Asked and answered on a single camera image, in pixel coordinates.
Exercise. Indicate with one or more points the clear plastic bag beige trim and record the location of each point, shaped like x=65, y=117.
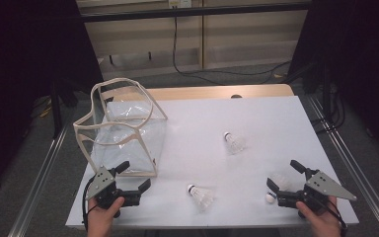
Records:
x=121, y=148

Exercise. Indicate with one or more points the black horizontal bar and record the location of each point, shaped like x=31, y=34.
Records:
x=194, y=11

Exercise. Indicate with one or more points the white plastic shuttlecock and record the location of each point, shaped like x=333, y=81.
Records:
x=282, y=180
x=202, y=197
x=235, y=143

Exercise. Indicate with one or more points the white table sheet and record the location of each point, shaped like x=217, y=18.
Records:
x=194, y=148

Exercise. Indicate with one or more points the person's left hand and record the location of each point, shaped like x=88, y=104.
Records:
x=100, y=222

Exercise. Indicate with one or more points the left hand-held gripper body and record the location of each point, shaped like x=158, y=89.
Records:
x=100, y=184

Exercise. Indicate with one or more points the dark curtain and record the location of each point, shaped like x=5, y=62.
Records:
x=368, y=49
x=13, y=65

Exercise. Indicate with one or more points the white wall socket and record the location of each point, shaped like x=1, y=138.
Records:
x=180, y=3

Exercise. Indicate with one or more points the beige cabinet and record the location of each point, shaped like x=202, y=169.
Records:
x=243, y=33

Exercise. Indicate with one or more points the black stand pole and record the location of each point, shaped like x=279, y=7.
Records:
x=325, y=92
x=56, y=115

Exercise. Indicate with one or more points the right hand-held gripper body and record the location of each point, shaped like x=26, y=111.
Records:
x=325, y=186

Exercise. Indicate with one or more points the person's right hand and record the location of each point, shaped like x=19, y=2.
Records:
x=324, y=225

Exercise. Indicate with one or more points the metal floor rail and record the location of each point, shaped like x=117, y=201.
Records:
x=35, y=194
x=358, y=174

